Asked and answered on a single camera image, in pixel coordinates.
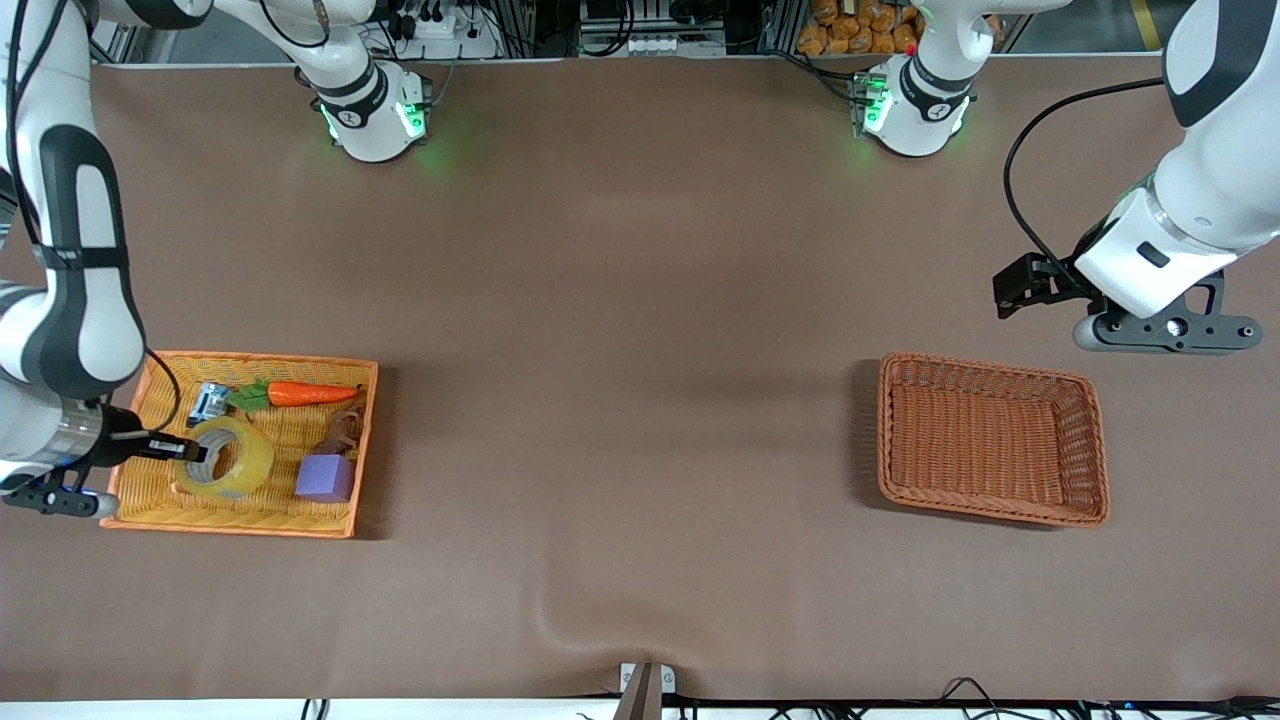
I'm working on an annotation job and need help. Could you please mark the brown toy lion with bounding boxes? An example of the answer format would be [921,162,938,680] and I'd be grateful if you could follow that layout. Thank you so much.
[318,390,369,458]

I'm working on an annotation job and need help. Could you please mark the brown table cover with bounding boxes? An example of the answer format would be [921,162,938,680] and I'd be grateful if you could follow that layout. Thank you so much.
[0,55,1280,701]

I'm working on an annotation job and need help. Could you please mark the purple foam block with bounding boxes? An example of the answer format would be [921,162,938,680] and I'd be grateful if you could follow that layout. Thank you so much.
[294,453,356,504]

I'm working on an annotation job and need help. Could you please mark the clear yellowish tape roll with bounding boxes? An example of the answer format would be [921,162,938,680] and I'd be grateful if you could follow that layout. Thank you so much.
[174,416,275,502]

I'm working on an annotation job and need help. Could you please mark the orange toy carrot green leaves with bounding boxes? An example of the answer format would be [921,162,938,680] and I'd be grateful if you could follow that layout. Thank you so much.
[225,380,363,413]

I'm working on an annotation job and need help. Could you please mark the metal table edge bracket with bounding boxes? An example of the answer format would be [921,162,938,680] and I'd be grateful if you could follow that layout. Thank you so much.
[618,662,677,720]

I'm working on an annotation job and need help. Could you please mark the pile of orange toys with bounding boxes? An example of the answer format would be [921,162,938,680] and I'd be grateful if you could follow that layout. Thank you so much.
[797,0,1004,57]

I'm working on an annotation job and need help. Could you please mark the white power strip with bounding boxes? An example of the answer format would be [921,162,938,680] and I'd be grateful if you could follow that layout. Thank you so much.
[395,0,501,59]

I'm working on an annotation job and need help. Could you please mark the brown wicker basket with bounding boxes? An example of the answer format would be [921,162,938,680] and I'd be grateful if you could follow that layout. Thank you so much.
[877,351,1111,529]

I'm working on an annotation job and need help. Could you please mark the yellow wicker basket orange rim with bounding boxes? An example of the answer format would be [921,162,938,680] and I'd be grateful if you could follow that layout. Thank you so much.
[98,350,380,541]

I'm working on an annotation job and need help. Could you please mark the white box with ports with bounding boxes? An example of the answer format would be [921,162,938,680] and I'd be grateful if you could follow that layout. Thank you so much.
[578,28,729,58]

